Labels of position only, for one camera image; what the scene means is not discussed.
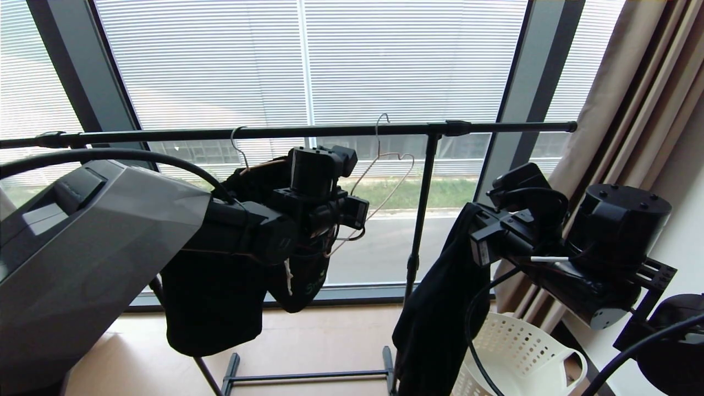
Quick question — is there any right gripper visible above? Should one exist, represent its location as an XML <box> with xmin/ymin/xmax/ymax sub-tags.
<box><xmin>469</xmin><ymin>206</ymin><xmax>642</xmax><ymax>331</ymax></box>

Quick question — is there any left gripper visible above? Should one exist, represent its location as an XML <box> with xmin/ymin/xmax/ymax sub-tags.
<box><xmin>310</xmin><ymin>194</ymin><xmax>371</xmax><ymax>235</ymax></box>

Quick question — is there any pink clothes hanger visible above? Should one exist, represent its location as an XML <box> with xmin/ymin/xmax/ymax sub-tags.
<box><xmin>324</xmin><ymin>113</ymin><xmax>416</xmax><ymax>258</ymax></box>
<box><xmin>230</xmin><ymin>125</ymin><xmax>288</xmax><ymax>175</ymax></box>

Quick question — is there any black garment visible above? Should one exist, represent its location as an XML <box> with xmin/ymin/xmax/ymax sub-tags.
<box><xmin>161</xmin><ymin>162</ymin><xmax>334</xmax><ymax>357</ymax></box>
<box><xmin>392</xmin><ymin>202</ymin><xmax>494</xmax><ymax>396</ymax></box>

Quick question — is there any black clothes rack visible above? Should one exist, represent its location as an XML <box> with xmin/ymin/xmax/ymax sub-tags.
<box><xmin>0</xmin><ymin>120</ymin><xmax>578</xmax><ymax>396</ymax></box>

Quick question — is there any white laundry basket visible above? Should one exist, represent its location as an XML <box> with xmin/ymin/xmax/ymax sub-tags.
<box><xmin>451</xmin><ymin>312</ymin><xmax>588</xmax><ymax>396</ymax></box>

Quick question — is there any beige curtain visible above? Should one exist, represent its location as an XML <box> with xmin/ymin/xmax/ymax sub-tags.
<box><xmin>495</xmin><ymin>0</ymin><xmax>704</xmax><ymax>331</ymax></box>

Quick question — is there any window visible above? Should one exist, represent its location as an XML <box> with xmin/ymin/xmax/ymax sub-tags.
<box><xmin>0</xmin><ymin>0</ymin><xmax>628</xmax><ymax>300</ymax></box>

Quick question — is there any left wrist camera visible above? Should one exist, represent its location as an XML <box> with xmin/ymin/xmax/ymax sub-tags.
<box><xmin>316</xmin><ymin>145</ymin><xmax>359</xmax><ymax>178</ymax></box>

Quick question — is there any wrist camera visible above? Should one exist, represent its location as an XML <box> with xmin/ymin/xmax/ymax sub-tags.
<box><xmin>316</xmin><ymin>145</ymin><xmax>359</xmax><ymax>178</ymax></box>
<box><xmin>487</xmin><ymin>162</ymin><xmax>570</xmax><ymax>237</ymax></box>

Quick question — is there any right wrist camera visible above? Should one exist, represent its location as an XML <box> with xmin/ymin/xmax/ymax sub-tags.
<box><xmin>487</xmin><ymin>162</ymin><xmax>570</xmax><ymax>237</ymax></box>

